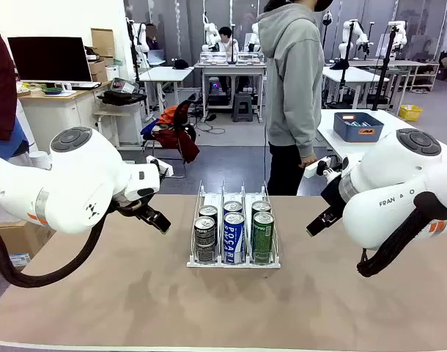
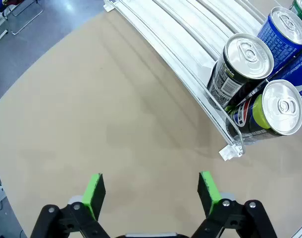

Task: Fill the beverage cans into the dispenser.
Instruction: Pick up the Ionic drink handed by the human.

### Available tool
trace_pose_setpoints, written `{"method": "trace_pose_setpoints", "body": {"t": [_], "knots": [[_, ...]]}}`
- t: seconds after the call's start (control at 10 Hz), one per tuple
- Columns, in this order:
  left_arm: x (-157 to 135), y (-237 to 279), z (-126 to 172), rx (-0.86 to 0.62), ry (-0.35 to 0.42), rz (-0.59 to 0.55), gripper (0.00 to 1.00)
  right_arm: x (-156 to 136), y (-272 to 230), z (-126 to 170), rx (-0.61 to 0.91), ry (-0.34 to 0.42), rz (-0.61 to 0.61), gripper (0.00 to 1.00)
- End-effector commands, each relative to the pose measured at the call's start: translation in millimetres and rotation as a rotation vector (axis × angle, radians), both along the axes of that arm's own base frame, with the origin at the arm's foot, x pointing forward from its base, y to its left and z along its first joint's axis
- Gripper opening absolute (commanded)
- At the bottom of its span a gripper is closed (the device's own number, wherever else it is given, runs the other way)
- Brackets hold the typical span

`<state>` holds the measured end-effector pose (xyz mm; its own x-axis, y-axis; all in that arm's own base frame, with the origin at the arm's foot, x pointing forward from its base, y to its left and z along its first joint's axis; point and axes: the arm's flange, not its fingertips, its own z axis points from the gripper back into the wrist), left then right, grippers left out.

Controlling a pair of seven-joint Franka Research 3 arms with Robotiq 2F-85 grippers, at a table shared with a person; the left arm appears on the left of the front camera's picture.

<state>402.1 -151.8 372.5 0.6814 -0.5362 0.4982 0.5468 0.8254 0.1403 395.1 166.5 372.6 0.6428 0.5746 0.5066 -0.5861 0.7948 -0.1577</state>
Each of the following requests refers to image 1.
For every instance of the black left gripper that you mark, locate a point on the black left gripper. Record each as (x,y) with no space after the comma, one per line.
(130,209)

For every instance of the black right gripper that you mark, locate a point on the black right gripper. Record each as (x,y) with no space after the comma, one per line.
(333,194)

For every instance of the blue plastic bin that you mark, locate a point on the blue plastic bin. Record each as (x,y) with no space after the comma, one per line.
(357,132)

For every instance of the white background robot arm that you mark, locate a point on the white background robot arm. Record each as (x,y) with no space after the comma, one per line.
(210,36)
(141,36)
(360,36)
(399,36)

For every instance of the person's right forearm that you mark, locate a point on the person's right forearm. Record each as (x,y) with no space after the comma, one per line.
(311,128)

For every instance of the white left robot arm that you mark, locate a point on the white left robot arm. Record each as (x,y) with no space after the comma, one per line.
(80,176)

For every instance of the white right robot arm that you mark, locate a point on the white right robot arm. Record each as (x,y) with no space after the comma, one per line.
(392,190)

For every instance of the person's right hand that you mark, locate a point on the person's right hand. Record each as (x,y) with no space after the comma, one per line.
(307,161)

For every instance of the black Pepsi can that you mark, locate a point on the black Pepsi can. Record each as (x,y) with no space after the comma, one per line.
(205,242)
(209,212)

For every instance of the green soda can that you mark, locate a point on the green soda can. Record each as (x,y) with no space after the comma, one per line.
(263,242)
(261,206)

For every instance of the blue Pocari Sweat can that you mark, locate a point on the blue Pocari Sweat can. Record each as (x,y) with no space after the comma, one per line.
(233,207)
(233,242)

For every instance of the red orange jacket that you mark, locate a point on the red orange jacket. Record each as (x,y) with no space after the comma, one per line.
(176,137)

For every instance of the black office chair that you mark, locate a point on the black office chair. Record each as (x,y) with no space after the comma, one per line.
(179,117)

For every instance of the small white side table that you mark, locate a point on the small white side table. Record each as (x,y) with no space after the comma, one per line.
(113,114)

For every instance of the black bag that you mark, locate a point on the black bag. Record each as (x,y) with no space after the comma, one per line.
(121,97)

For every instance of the white paper roll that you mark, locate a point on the white paper roll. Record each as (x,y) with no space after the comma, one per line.
(40,160)

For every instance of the printed packaging box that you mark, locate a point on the printed packaging box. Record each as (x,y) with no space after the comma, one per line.
(124,86)

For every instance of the grey plastic stool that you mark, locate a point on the grey plastic stool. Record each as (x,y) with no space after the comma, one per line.
(242,108)

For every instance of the yellow plastic crate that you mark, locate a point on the yellow plastic crate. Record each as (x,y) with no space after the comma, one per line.
(410,112)

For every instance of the large cardboard box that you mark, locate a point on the large cardboard box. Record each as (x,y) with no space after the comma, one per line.
(14,238)

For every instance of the white cabinet desk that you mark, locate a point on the white cabinet desk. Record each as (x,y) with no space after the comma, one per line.
(62,110)

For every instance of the white background table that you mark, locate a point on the white background table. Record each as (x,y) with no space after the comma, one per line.
(355,75)

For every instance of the person in grey hoodie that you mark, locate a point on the person in grey hoodie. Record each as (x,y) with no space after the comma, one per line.
(293,73)

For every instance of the black cap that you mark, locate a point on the black cap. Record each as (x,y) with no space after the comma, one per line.
(180,64)

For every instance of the brown cardboard box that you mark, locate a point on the brown cardboard box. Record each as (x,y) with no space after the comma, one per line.
(98,71)
(102,42)

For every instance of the black tripod stand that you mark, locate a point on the black tripod stand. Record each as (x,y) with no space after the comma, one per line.
(384,66)
(344,62)

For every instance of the silver laptop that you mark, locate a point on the silver laptop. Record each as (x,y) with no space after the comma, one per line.
(155,56)

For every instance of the green bowl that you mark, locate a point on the green bowl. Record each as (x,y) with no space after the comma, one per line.
(52,90)

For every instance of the wooden shelf unit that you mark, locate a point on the wooden shelf unit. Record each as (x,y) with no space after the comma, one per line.
(423,75)

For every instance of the seated person in white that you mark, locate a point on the seated person in white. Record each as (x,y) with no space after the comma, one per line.
(227,41)

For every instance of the black computer monitor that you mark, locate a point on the black computer monitor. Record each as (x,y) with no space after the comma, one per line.
(49,58)

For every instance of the person in dark red top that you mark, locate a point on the person in dark red top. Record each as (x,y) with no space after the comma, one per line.
(0,91)

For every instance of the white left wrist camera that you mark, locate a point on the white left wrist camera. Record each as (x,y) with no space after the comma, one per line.
(163,166)

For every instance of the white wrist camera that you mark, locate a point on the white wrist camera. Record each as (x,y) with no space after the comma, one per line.
(163,166)
(311,169)

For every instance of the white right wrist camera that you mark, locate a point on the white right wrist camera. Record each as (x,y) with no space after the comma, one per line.
(311,169)

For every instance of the metal frame workbench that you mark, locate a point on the metal frame workbench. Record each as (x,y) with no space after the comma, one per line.
(229,66)

